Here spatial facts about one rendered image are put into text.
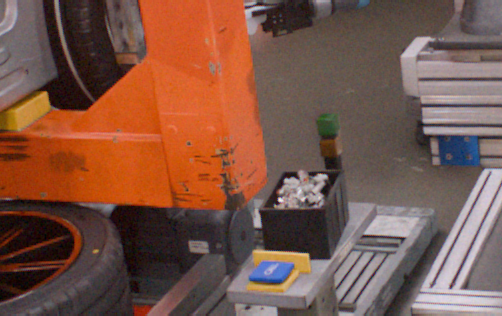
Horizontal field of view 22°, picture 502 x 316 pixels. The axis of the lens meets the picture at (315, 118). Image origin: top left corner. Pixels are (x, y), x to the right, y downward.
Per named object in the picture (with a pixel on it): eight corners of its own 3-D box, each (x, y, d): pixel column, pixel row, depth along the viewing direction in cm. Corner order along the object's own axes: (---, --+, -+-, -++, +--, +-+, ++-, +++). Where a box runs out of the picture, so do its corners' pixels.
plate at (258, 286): (262, 271, 259) (262, 267, 259) (299, 274, 256) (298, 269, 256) (246, 290, 252) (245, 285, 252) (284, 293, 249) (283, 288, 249)
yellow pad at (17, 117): (3, 109, 303) (-1, 89, 301) (53, 110, 298) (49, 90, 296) (-32, 131, 291) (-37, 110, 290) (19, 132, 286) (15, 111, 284)
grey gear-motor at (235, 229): (125, 293, 339) (102, 171, 327) (271, 306, 323) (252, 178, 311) (90, 328, 324) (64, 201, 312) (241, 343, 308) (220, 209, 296)
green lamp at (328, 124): (324, 129, 282) (322, 112, 281) (341, 130, 281) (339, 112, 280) (317, 136, 279) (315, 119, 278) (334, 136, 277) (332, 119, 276)
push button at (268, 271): (263, 269, 258) (262, 259, 257) (295, 272, 256) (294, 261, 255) (249, 286, 252) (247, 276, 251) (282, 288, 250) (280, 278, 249)
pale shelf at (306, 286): (307, 211, 291) (305, 199, 290) (378, 215, 285) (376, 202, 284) (227, 303, 254) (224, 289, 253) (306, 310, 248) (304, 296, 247)
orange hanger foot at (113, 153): (13, 169, 311) (-17, 32, 299) (207, 178, 291) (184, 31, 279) (-29, 198, 296) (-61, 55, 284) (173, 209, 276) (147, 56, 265)
